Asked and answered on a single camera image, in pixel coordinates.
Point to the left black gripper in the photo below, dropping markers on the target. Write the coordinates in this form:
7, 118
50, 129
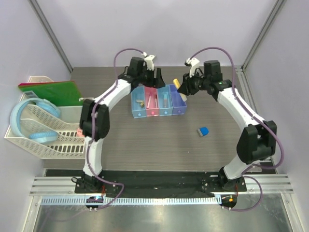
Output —
158, 82

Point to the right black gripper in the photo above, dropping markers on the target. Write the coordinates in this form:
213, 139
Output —
187, 87

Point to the four-colour compartment organizer box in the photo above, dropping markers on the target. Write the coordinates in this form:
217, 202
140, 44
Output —
176, 104

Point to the blue capped clear tube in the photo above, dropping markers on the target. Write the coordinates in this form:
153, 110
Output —
166, 100

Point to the blue grey pencil sharpener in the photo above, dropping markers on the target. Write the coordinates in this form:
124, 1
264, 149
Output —
203, 131

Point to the white red-tipped pen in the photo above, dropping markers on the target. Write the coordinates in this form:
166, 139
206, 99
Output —
156, 101

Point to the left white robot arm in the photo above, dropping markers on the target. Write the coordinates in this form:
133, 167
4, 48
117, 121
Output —
95, 116

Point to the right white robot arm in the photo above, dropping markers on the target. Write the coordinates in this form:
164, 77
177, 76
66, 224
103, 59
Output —
256, 141

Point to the pink sticky note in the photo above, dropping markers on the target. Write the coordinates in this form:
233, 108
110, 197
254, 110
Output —
79, 133

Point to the green folder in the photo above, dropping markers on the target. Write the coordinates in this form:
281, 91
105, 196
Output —
62, 94

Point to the light blue headphones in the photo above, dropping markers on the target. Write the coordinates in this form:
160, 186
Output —
20, 112

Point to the white perforated file rack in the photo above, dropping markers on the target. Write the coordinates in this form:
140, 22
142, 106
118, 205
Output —
45, 122

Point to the red folder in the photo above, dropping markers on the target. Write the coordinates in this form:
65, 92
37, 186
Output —
23, 85

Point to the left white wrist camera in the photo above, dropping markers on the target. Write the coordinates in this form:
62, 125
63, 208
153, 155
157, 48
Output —
149, 60

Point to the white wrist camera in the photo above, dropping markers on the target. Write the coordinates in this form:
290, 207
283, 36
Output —
193, 63
149, 60

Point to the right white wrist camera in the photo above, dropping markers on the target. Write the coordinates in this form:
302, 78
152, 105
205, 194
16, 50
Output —
193, 63

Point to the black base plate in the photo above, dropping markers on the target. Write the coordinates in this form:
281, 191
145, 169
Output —
151, 184

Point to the slotted cable duct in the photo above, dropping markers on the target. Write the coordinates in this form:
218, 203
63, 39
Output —
98, 201

